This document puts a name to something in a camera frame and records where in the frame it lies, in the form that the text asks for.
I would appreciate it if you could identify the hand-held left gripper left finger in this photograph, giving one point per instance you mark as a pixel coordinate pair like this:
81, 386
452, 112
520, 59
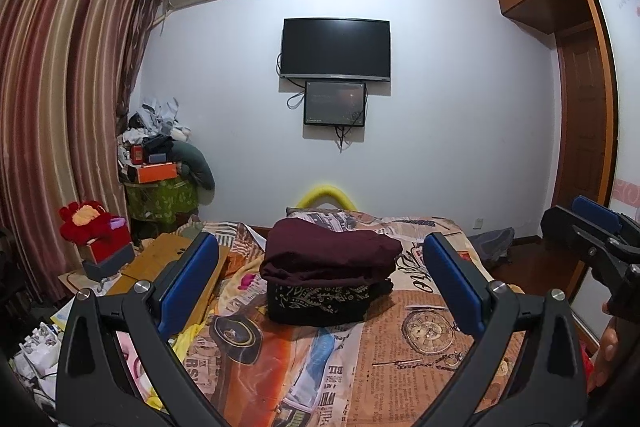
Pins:
192, 277

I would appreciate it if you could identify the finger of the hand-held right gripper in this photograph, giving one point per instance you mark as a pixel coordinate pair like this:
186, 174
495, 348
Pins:
555, 227
595, 209

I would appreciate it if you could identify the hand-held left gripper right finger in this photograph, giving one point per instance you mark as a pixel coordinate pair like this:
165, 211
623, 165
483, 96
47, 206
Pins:
452, 282

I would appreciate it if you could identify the maroon button shirt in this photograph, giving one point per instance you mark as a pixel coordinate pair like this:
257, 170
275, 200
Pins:
325, 247

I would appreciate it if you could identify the pile of white clothes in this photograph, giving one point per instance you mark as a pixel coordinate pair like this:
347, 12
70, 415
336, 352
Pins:
160, 117

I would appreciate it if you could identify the person's right hand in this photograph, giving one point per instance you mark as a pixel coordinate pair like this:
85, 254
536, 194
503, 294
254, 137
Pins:
607, 352

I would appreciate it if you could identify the wooden board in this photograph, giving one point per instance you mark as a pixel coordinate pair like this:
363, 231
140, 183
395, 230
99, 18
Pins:
150, 257

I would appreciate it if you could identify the dark grey bag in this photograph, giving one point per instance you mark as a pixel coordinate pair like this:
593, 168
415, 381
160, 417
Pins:
492, 244

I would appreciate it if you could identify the yellow cloth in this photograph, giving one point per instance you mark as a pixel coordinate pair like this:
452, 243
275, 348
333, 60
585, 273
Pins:
187, 337

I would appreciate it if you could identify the brown wooden door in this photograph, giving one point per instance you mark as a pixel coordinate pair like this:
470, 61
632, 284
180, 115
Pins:
582, 132

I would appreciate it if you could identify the grey box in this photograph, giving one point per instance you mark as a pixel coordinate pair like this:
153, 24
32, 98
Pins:
112, 267

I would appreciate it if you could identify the green patterned bag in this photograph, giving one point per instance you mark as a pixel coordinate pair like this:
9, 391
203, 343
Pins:
160, 199

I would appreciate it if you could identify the red gift box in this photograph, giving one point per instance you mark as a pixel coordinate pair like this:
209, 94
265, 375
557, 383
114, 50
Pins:
107, 244

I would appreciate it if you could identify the printed bed sheet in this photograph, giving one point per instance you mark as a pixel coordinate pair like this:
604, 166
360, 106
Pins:
400, 367

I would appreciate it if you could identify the orange box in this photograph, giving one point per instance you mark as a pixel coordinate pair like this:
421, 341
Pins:
155, 172

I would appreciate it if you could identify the grey green cushion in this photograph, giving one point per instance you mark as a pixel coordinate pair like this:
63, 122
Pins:
192, 162

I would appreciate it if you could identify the black gold patterned garment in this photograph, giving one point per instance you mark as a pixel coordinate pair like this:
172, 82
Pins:
315, 302

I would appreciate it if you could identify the red plush toy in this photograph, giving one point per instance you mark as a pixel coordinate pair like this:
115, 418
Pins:
82, 217

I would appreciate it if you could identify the white wardrobe sliding door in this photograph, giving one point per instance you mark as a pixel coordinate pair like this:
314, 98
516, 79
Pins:
622, 82

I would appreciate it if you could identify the yellow foam tube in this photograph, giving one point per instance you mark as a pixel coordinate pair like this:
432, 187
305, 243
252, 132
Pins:
325, 192

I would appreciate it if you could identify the pile of small clutter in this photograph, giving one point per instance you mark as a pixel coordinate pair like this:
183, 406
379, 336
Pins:
37, 352

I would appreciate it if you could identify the striped brown curtain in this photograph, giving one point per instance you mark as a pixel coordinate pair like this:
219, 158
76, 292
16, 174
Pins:
60, 107

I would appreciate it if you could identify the white wall socket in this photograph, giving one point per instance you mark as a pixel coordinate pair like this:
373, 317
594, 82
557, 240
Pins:
478, 223

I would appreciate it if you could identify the small black wall monitor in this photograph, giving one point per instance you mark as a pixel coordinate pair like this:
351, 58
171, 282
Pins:
334, 103

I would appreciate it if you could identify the black wall television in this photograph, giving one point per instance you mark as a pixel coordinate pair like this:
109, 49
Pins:
335, 49

